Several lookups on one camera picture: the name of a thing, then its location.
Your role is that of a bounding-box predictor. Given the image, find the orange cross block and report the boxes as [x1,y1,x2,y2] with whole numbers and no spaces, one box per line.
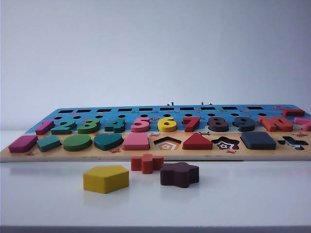
[130,153,164,174]

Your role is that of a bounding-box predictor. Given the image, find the pink sign-shaped piece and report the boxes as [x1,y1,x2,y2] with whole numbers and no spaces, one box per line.
[293,117,311,132]

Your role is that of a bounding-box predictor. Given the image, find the red number seven piece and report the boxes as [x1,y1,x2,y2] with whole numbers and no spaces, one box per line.
[182,116,205,132]

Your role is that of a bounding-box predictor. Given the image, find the orange number ten piece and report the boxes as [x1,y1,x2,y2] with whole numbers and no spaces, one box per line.
[258,116,294,133]

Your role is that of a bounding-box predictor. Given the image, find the yellow pentagon block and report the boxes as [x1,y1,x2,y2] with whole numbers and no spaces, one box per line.
[83,165,129,194]

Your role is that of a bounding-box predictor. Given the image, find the teal rhombus block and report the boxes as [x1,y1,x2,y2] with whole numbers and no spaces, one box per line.
[36,134,62,152]

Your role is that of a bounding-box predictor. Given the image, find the red bar-shaped piece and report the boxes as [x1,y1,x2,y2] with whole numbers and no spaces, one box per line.
[281,108,306,117]

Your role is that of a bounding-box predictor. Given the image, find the pink trapezoid block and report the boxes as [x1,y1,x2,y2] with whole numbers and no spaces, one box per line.
[122,132,150,150]

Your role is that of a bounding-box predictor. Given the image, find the red triangle block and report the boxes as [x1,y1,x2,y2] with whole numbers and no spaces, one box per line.
[182,133,212,150]

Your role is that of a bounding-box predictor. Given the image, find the green number three piece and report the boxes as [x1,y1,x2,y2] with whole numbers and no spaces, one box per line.
[77,118,101,134]

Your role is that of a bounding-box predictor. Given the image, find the magenta number one piece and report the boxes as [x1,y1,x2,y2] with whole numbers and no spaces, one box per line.
[35,119,55,135]

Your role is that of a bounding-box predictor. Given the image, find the pink number five piece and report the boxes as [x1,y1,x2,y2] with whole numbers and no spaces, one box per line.
[131,117,151,133]

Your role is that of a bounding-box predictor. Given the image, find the green oval block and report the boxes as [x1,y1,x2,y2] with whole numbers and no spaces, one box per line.
[63,133,93,151]

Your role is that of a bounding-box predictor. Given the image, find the brown number eight piece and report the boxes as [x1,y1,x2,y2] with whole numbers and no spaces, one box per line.
[208,116,229,133]

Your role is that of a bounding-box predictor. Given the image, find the teal heart block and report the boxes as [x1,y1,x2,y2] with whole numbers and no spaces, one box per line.
[94,133,123,151]

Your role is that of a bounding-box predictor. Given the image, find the colourful wooden puzzle board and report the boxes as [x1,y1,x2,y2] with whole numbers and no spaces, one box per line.
[0,104,311,163]

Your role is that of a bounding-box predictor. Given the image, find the yellow number six piece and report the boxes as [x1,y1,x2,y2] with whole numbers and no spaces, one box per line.
[157,116,178,133]

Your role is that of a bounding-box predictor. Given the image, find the brown star block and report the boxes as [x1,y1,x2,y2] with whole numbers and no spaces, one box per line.
[159,162,200,189]

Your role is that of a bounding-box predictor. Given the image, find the magenta rectangle block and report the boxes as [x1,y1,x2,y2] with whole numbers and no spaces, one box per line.
[8,135,38,153]

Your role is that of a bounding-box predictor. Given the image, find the teal number four piece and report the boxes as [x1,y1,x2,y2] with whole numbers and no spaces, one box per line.
[104,118,126,133]

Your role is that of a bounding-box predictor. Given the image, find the dark blue square block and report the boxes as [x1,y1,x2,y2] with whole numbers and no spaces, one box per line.
[240,132,277,150]

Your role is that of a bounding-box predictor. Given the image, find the teal number two piece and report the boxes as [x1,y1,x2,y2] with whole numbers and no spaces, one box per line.
[51,118,77,135]

